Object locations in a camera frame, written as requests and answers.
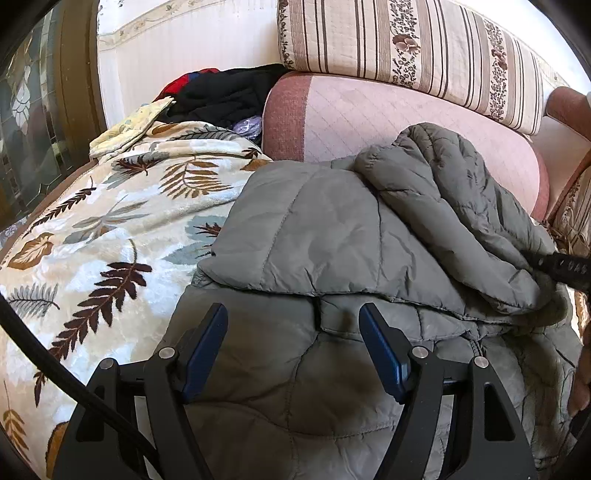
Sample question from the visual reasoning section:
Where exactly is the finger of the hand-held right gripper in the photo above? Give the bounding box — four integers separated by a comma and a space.
524, 249, 591, 292

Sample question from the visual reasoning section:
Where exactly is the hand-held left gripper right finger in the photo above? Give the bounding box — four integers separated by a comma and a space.
359, 302, 539, 480

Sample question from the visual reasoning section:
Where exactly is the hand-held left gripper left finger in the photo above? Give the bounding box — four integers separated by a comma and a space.
60, 302, 229, 480

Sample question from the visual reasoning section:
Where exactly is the grey quilted hooded jacket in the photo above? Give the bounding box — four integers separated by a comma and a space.
161, 122, 585, 480

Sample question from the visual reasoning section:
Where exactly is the striped floral cushion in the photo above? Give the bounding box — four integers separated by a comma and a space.
277, 0, 544, 136
549, 164, 591, 259

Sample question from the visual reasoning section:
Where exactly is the pink bolster cushion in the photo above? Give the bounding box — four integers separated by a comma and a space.
262, 71, 550, 220
531, 85, 591, 208

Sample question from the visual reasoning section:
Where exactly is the leaf print blanket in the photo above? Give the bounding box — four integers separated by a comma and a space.
0, 120, 591, 480

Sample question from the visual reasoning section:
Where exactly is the purple plastic bag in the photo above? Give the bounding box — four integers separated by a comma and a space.
233, 115, 265, 141

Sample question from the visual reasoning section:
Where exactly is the green printed floor mat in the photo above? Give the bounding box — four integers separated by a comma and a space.
0, 215, 33, 250

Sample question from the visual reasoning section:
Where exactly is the pale yellow cloth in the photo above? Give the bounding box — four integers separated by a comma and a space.
89, 96, 176, 160

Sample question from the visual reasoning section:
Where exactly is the black clothing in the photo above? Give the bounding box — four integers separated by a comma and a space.
164, 64, 287, 139

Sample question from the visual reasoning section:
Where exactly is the red clothing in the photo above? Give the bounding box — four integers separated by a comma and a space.
154, 68, 221, 102

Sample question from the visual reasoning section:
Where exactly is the wooden door with glass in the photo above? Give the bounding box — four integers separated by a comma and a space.
0, 0, 109, 227

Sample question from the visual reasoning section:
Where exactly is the black cable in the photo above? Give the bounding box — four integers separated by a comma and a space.
0, 293, 160, 480

